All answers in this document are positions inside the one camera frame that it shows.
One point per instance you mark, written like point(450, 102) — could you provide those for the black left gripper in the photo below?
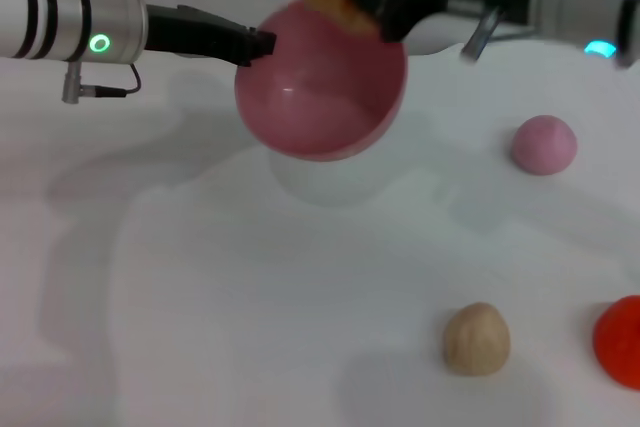
point(200, 32)

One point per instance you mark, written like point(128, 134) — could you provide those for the pink plastic bowl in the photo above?
point(320, 97)

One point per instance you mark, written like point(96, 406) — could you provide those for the pink round bun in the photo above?
point(544, 146)

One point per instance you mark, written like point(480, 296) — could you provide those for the beige round bun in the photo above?
point(477, 342)

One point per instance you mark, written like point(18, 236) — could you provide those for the red round bun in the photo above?
point(620, 342)

